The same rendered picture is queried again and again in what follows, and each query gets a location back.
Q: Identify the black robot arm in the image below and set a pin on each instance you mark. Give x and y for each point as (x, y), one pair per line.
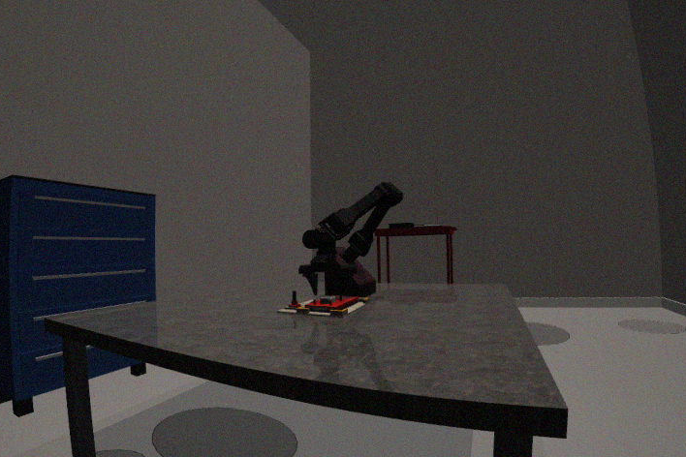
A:
(384, 196)

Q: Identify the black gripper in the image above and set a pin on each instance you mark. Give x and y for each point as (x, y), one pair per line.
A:
(346, 271)

